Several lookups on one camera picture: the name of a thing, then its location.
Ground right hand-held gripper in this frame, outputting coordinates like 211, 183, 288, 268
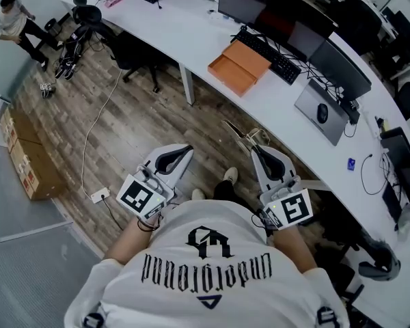
251, 145, 312, 231

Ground grey desk mat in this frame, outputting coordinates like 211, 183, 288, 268
293, 78, 351, 147

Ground black wristband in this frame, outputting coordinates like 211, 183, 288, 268
135, 217, 162, 232

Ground person's left forearm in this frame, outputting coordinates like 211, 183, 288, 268
104, 213, 165, 266

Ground black looped cable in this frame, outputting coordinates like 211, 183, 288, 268
360, 153, 392, 196

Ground black trash bin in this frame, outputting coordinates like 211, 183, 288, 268
43, 18, 63, 36

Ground black trousers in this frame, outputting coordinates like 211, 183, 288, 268
212, 179, 242, 204

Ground white printed T-shirt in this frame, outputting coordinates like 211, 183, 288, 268
64, 200, 351, 328

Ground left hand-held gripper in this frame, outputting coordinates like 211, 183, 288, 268
115, 143, 194, 219

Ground white floor cable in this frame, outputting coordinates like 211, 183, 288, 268
81, 67, 124, 197

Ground curved black monitor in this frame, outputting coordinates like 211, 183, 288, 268
309, 39, 373, 101

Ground large black keyboard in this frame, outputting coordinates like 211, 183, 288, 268
231, 29, 302, 85

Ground black laptop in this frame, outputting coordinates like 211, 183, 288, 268
379, 126, 410, 170

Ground person's right forearm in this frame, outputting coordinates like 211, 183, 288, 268
271, 225, 318, 275

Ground orange cardboard box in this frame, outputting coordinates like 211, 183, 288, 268
207, 40, 273, 98

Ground white floor socket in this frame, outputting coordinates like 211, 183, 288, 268
90, 187, 111, 204

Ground black computer mouse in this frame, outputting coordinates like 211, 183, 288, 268
316, 102, 329, 124

